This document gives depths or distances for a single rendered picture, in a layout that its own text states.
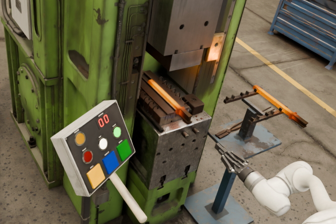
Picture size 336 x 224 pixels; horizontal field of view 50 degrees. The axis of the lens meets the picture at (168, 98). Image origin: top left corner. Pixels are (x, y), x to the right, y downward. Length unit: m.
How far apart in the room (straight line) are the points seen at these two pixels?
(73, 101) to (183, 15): 0.95
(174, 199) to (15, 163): 1.26
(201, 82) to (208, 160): 1.15
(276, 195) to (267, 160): 1.81
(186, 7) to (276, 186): 0.88
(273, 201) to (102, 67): 0.97
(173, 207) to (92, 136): 1.21
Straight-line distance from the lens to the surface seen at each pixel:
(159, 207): 2.59
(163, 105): 2.03
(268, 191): 1.66
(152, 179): 2.19
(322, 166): 3.69
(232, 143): 2.27
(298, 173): 1.69
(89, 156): 1.54
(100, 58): 1.71
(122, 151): 1.68
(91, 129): 1.55
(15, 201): 2.82
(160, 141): 1.98
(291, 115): 2.19
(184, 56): 1.80
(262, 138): 2.39
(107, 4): 1.61
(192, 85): 2.25
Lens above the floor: 2.18
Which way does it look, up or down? 35 degrees down
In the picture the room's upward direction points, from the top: 11 degrees clockwise
